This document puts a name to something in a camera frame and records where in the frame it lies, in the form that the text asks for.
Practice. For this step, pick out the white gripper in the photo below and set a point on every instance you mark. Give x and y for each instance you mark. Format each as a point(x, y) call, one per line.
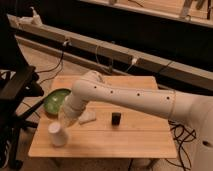
point(65, 120)

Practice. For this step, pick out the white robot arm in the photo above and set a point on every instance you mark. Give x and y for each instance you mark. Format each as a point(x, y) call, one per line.
point(193, 110)

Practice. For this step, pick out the black eraser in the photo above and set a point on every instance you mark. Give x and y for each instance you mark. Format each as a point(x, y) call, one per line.
point(116, 117)

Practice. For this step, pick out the green round plate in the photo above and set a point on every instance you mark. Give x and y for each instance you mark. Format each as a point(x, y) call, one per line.
point(54, 100)

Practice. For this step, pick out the wooden table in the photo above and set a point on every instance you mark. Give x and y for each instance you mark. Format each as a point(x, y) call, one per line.
point(138, 135)

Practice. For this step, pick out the black office chair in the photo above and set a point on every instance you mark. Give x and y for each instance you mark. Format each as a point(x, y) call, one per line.
point(18, 80)

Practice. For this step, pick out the long grey beam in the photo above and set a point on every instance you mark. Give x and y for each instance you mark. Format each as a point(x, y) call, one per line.
point(146, 61)

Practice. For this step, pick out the white spray bottle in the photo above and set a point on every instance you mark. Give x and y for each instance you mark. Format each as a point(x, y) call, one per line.
point(35, 19)

